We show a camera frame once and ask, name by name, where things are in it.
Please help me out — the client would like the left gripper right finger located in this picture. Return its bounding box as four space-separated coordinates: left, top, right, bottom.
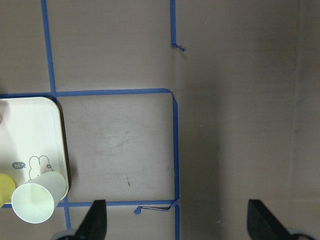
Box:
247 199 292 240

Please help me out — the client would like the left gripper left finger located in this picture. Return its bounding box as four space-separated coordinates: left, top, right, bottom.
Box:
73 200 107 240

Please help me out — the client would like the white plastic cup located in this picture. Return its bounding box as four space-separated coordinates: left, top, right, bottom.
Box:
11 171 67 224

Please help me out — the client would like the yellow plastic cup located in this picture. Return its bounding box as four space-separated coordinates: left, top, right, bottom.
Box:
0 173 16 207

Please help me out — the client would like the cream serving tray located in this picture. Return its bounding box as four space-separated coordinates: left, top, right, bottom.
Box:
0 96 69 191

